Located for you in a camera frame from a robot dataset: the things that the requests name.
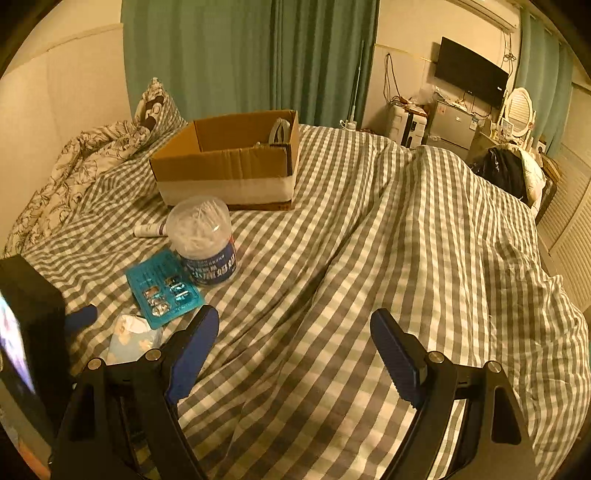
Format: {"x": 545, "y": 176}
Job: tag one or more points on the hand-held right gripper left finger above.
{"x": 196, "y": 353}

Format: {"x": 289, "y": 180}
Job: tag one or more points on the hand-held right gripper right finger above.
{"x": 397, "y": 360}

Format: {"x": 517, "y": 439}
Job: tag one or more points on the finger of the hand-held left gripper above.
{"x": 83, "y": 317}

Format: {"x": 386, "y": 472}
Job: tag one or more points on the white blue patterned packet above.
{"x": 129, "y": 337}

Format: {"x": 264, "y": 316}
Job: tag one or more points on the teal blister pack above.
{"x": 152, "y": 277}

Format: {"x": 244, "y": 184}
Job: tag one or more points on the white cream tube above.
{"x": 150, "y": 229}

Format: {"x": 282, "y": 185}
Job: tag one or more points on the clear cotton swab jar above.
{"x": 203, "y": 240}

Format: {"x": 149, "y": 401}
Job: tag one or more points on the cardboard box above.
{"x": 221, "y": 170}

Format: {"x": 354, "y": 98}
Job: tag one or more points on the floral quilt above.
{"x": 69, "y": 170}

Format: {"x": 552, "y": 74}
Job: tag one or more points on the black and white bag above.
{"x": 501, "y": 170}

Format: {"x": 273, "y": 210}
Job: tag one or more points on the louvered cabinet doors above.
{"x": 568, "y": 221}

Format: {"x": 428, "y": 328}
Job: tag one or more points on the patterned pillow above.
{"x": 152, "y": 108}

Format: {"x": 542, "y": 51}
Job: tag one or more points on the white garment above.
{"x": 533, "y": 175}

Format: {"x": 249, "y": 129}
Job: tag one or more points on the clear plastic packet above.
{"x": 279, "y": 131}

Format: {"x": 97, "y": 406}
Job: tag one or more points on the white floor appliance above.
{"x": 399, "y": 122}

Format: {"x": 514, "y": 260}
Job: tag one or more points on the small silver fridge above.
{"x": 452, "y": 124}

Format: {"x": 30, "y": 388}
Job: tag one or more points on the white oval mirror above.
{"x": 519, "y": 113}

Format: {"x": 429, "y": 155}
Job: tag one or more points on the white pole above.
{"x": 355, "y": 83}

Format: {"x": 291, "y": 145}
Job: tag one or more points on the wide green curtain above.
{"x": 231, "y": 55}

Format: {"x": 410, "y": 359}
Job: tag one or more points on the narrow green curtain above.
{"x": 540, "y": 55}

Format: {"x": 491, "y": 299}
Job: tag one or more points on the black wall television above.
{"x": 471, "y": 71}

